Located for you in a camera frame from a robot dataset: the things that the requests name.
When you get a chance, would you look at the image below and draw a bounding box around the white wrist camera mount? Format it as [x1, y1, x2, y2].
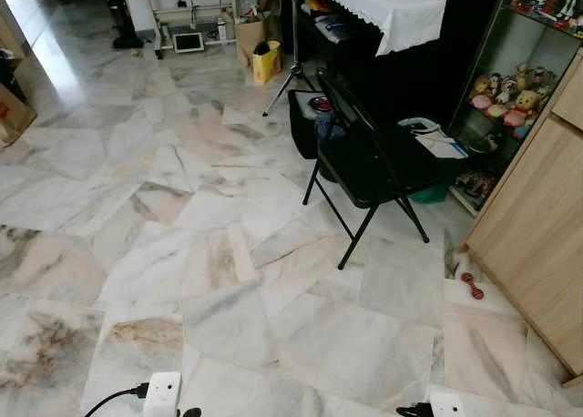
[143, 371, 183, 417]
[430, 392, 465, 417]

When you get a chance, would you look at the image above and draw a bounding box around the black tripod stand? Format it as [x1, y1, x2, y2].
[262, 0, 318, 117]

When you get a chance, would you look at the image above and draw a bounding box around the glass display cabinet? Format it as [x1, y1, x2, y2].
[446, 0, 583, 216]

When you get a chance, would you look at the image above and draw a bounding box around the brown cardboard box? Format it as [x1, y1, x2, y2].
[0, 80, 37, 147]

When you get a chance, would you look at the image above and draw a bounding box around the black upright vacuum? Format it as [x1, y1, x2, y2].
[107, 0, 145, 51]

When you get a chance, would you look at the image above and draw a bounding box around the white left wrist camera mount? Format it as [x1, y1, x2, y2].
[143, 371, 183, 417]

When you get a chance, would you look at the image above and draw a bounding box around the green plastic basin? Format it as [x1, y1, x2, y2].
[407, 182, 452, 205]

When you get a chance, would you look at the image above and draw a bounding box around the white lace tablecloth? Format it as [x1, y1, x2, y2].
[305, 0, 447, 56]

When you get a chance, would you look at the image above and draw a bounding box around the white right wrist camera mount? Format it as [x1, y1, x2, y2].
[430, 392, 465, 417]

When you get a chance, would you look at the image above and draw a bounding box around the black fabric bag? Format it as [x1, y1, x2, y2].
[289, 89, 343, 160]

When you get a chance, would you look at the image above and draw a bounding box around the yellow shopping bag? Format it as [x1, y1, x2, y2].
[252, 41, 281, 84]

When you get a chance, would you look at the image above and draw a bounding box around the white framed tablet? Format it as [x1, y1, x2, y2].
[173, 32, 206, 54]

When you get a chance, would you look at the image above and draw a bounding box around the light wooden cabinet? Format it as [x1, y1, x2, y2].
[458, 51, 583, 388]

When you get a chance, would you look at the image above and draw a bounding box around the white metal rack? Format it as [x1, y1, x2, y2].
[141, 0, 242, 58]

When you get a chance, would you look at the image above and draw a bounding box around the yellow bear plush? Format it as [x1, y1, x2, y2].
[515, 89, 543, 117]

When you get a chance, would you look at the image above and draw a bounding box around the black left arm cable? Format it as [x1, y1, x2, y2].
[84, 383, 149, 417]

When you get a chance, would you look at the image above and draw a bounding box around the red dumbbell toy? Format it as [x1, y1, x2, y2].
[460, 273, 486, 300]

